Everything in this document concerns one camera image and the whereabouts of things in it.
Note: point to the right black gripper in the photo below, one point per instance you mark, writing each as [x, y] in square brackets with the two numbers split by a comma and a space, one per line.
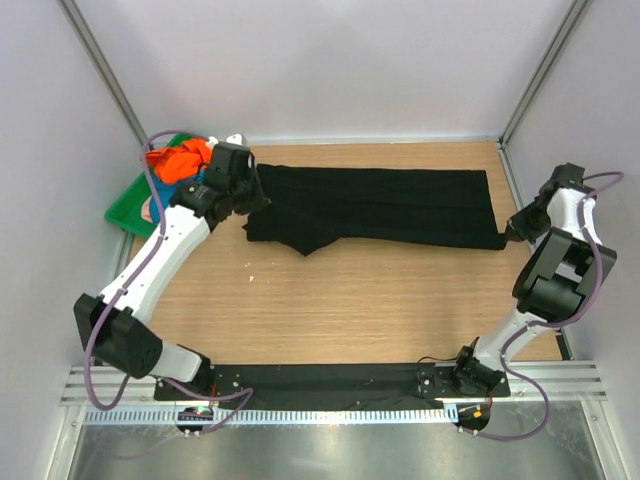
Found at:
[520, 231]

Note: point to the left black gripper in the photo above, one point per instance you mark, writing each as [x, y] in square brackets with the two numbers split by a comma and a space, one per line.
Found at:
[260, 201]

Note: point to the black t shirt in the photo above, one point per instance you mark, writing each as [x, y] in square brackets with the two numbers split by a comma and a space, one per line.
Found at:
[311, 208]

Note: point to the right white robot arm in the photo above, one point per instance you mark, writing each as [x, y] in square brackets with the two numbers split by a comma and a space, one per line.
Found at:
[556, 287]

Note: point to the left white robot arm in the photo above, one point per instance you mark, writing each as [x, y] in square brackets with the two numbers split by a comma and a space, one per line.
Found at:
[113, 326]

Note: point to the orange t shirt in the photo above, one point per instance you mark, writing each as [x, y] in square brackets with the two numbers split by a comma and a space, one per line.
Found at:
[172, 165]

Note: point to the blue t shirt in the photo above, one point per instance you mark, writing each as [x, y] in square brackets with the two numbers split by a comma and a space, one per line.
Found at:
[165, 192]

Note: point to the pink t shirt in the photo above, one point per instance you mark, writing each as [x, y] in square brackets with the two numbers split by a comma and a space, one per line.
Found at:
[145, 211]

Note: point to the green plastic tray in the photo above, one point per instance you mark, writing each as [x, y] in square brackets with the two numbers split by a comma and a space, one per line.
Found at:
[125, 211]

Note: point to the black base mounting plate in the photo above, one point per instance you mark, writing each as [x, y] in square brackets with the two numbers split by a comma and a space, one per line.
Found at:
[328, 381]

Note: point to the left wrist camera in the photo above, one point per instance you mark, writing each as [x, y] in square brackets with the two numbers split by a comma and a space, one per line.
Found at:
[231, 165]

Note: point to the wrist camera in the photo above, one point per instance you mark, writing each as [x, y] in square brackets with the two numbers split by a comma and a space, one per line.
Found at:
[231, 165]
[569, 176]

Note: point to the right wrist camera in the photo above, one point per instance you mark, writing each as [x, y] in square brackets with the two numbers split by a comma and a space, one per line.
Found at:
[569, 176]

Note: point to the right aluminium corner post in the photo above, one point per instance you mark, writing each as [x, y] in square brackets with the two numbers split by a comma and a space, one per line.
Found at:
[571, 19]

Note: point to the aluminium corner post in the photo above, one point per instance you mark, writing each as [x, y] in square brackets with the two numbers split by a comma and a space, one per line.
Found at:
[571, 19]
[93, 50]

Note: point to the slotted grey cable duct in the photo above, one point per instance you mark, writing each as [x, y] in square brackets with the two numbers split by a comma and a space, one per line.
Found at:
[184, 415]

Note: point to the left aluminium corner post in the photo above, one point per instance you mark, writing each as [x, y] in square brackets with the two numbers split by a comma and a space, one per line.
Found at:
[93, 50]

